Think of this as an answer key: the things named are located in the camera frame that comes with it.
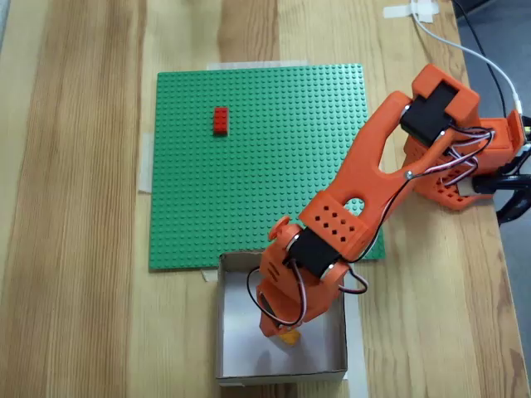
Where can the yellow lego block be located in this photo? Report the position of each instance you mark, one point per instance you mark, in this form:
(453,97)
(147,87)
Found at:
(290,339)

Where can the open cardboard box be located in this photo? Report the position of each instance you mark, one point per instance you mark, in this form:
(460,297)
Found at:
(236,340)

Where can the green lego baseplate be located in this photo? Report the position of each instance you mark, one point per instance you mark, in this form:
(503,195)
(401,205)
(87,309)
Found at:
(249,166)

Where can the red lego block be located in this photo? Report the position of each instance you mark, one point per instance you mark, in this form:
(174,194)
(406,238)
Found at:
(220,121)

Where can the long translucent tape strip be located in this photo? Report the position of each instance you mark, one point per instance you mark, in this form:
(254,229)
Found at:
(359,352)

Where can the small translucent tape piece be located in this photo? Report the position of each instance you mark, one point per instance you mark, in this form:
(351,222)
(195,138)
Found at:
(207,275)

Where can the short translucent tape strip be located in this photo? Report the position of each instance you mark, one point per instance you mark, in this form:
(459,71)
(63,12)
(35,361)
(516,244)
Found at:
(144,166)

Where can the wide translucent tape strip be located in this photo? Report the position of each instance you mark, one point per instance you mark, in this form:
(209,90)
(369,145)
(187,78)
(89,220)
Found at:
(249,65)

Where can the black table clamp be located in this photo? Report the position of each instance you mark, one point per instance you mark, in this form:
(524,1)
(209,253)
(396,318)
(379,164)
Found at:
(510,184)

